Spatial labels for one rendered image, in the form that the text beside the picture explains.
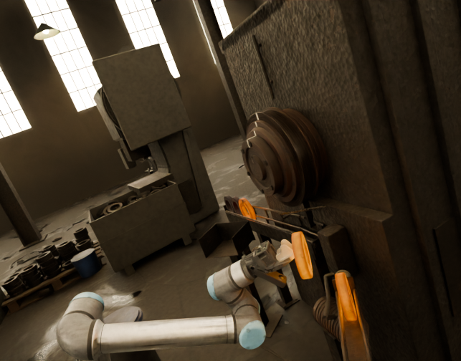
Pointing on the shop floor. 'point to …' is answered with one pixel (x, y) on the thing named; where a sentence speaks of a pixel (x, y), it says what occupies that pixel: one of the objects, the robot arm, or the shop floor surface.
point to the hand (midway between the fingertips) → (300, 250)
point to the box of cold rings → (140, 225)
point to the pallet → (48, 271)
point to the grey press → (153, 124)
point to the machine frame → (379, 152)
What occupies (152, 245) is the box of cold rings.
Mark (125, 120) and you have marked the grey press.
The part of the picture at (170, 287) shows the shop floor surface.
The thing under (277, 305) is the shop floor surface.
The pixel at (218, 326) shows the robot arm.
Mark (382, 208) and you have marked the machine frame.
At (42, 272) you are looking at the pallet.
